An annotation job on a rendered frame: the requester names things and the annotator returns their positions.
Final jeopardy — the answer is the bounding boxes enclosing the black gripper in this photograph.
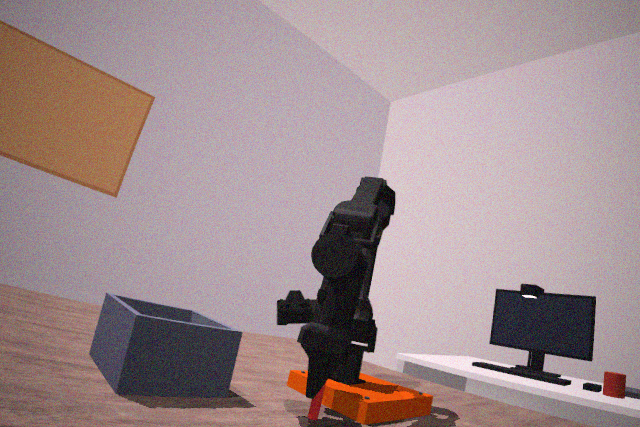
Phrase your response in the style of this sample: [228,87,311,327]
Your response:
[297,283,360,399]

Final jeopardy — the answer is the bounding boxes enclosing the red peg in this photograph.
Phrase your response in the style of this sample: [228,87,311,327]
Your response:
[308,383,326,420]

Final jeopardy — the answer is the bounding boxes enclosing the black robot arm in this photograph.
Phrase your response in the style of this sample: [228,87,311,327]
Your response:
[277,176,395,385]

